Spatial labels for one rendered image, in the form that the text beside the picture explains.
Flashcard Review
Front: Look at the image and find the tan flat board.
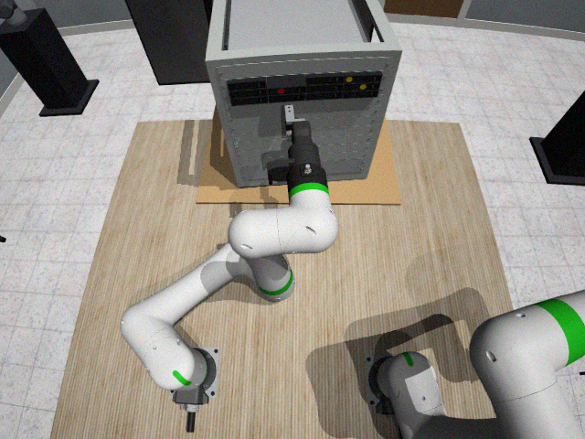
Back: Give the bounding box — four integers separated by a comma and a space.
196, 105, 401, 206

